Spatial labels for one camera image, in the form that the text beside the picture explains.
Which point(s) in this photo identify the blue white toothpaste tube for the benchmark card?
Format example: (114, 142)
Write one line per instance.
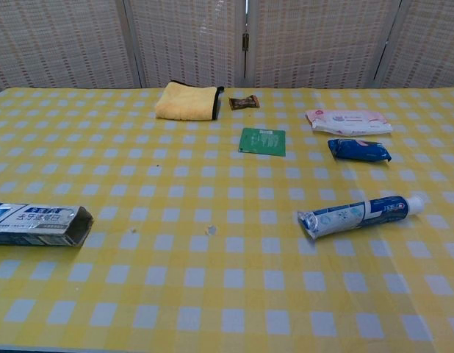
(359, 217)

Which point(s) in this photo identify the blue white toothpaste box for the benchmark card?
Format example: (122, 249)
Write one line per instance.
(36, 224)

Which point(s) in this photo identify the green flat sachet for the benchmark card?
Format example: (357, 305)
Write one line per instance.
(263, 141)

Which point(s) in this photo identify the brown candy wrapper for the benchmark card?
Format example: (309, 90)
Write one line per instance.
(244, 102)

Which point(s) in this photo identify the yellow microfibre towel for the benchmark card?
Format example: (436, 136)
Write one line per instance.
(184, 103)

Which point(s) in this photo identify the yellow white checkered tablecloth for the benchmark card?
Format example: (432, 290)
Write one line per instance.
(227, 294)

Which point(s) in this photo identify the white pink wet wipes pack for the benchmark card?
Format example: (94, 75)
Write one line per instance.
(348, 122)

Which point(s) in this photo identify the blue tissue pack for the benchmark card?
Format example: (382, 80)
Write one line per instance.
(359, 150)

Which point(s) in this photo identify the brass screen hinge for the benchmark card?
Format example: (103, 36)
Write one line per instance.
(245, 41)

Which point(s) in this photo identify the woven folding screen panel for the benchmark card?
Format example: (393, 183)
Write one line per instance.
(429, 44)
(186, 40)
(322, 44)
(65, 44)

